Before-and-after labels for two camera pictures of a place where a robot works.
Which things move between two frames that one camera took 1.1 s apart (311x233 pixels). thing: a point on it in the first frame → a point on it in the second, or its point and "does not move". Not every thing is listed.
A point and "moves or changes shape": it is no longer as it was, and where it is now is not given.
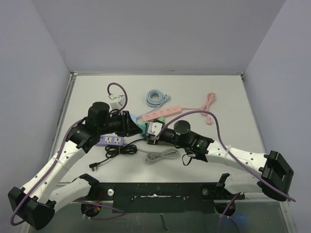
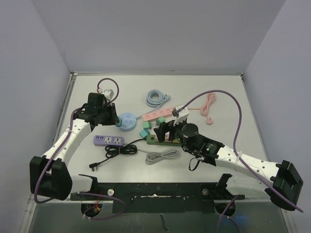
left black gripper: [127, 124] → [113, 119]
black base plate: [160, 197] does not move
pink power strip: [162, 113] does not move
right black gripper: [150, 137] → [166, 131]
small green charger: [162, 118] does not move
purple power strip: [111, 140] does not move
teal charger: [143, 127] moves or changes shape
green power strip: [148, 141] does not move
